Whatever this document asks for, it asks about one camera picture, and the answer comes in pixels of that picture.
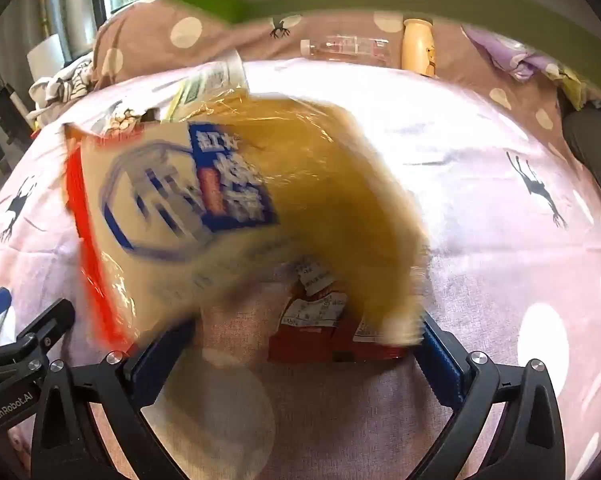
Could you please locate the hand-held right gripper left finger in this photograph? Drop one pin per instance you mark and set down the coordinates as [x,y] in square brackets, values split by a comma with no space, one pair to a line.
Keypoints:
[155,365]

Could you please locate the purple cloth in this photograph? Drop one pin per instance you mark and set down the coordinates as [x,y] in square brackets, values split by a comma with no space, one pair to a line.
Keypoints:
[520,52]

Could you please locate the clear plastic bottle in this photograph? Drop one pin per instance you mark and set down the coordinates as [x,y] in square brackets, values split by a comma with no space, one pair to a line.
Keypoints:
[345,50]

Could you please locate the green cardboard box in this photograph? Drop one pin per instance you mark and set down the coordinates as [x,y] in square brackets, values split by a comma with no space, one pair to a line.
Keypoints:
[380,7]

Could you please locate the black framed window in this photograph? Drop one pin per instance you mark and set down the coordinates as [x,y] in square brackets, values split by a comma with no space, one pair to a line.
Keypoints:
[128,2]

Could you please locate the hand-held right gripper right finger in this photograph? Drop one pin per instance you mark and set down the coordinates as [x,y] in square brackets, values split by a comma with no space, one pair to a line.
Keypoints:
[443,360]

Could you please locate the black and white cloth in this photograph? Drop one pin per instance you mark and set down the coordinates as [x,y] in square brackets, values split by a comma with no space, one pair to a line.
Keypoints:
[63,85]

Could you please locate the yellow bear bottle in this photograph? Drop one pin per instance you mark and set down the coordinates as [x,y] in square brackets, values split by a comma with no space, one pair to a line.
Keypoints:
[419,47]

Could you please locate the silver insulated pipe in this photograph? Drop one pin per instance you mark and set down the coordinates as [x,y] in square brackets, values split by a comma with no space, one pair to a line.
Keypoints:
[68,15]

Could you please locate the popcorn print snack packet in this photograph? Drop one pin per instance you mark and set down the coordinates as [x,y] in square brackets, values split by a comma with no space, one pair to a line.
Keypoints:
[123,120]

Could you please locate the yellow patterned cloth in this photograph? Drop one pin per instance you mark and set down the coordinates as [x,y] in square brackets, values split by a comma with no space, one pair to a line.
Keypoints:
[574,90]

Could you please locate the red snack packet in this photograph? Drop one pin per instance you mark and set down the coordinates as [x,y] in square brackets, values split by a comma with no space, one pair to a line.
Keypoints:
[370,337]
[300,330]

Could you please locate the yellow green cracker packet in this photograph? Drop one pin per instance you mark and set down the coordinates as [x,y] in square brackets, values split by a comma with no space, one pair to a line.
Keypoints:
[205,82]

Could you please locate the pink polka dot blanket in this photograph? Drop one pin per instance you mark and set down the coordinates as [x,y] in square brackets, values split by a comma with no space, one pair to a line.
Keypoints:
[480,200]

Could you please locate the large beige bread bag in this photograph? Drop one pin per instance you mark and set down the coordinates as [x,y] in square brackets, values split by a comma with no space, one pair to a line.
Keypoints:
[290,185]

